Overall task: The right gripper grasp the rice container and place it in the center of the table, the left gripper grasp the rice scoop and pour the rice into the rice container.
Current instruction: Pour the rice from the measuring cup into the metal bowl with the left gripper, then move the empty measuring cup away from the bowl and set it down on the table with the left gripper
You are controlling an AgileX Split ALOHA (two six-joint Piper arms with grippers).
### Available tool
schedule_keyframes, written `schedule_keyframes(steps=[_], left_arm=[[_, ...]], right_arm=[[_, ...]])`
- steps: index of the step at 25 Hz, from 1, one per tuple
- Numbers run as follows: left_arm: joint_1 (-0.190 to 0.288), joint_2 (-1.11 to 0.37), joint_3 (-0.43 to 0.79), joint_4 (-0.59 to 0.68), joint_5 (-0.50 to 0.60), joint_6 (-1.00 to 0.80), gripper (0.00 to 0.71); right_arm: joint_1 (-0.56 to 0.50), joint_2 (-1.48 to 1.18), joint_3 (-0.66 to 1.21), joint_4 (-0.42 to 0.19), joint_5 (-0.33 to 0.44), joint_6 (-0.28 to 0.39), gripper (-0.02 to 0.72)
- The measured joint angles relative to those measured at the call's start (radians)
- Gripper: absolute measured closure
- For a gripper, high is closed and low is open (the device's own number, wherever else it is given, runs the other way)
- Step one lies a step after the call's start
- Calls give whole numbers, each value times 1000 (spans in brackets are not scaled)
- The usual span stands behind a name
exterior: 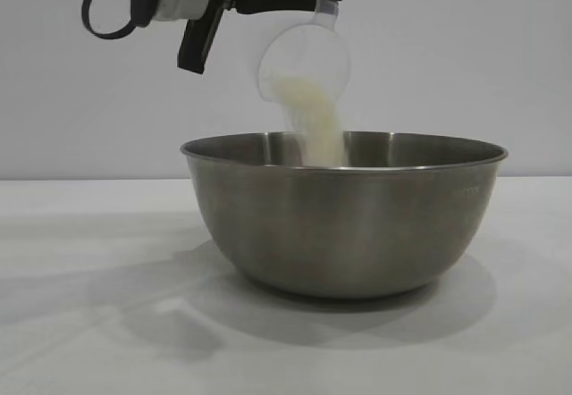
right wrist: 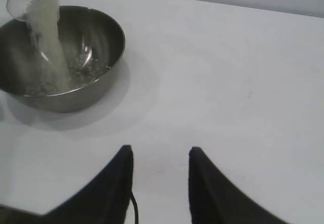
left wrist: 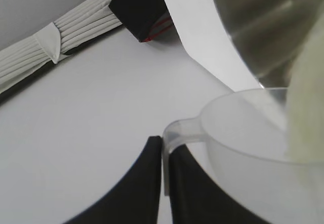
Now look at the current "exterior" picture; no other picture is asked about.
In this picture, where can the white rice grains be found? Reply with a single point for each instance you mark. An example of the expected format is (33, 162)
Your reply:
(318, 118)

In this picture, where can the stainless steel mixing bowl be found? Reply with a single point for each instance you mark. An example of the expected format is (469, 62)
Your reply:
(344, 225)

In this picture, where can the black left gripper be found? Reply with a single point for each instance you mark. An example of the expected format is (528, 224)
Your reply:
(199, 46)

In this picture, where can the clear plastic measuring cup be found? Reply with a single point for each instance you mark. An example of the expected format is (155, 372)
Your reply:
(313, 46)

